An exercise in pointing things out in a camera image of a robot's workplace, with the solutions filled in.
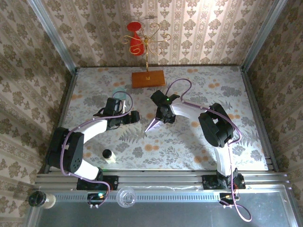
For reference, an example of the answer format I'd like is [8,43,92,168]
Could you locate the teal translucent plastic cup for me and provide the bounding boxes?
[112,87,130,106]

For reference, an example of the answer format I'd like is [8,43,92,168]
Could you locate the floral table cover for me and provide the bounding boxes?
[50,66,269,171]

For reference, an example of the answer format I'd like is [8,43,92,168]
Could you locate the small white bottle black cap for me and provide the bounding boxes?
[102,149,116,164]

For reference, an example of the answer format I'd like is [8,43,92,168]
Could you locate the red wine glass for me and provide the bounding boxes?
[126,21,145,56]

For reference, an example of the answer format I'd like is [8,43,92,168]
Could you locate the clear glass cup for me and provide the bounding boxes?
[116,186,137,208]

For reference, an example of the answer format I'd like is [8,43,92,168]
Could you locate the black connector board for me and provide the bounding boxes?
[87,192,107,206]
[219,192,238,206]

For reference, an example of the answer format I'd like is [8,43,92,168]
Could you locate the grey metal tray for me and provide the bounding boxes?
[25,185,299,227]

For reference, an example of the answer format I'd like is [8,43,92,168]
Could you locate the cream jar black lid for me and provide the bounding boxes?
[28,191,57,209]

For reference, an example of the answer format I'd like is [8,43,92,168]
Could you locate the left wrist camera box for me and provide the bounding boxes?
[105,97,127,114]

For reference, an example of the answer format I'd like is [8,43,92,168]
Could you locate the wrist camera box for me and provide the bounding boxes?
[105,97,127,114]
[151,89,167,106]

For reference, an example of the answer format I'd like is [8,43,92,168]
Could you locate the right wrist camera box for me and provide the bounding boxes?
[151,89,167,106]

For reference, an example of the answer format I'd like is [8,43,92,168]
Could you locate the gold wire rack wooden base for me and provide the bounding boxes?
[124,23,171,89]

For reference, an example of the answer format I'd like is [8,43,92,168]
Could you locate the aluminium side rail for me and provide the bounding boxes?
[240,67,280,172]
[44,68,79,173]

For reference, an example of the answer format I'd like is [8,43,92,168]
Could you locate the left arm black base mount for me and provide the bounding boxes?
[76,174,119,191]

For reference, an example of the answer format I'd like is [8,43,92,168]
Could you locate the aluminium front rail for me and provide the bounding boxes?
[35,170,291,192]

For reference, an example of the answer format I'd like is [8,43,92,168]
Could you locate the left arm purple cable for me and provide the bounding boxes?
[60,91,133,209]

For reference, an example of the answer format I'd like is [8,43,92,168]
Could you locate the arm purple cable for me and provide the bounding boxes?
[165,79,253,222]
[60,91,133,209]

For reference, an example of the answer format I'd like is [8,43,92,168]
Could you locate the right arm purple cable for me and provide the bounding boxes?
[165,79,253,222]

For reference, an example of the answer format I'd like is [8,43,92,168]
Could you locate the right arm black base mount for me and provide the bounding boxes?
[202,174,247,191]

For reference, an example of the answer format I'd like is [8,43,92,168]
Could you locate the slotted grey cable duct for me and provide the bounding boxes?
[53,190,222,202]

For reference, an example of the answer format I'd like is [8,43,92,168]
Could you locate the aluminium corner post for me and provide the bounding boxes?
[26,0,79,74]
[241,0,289,72]

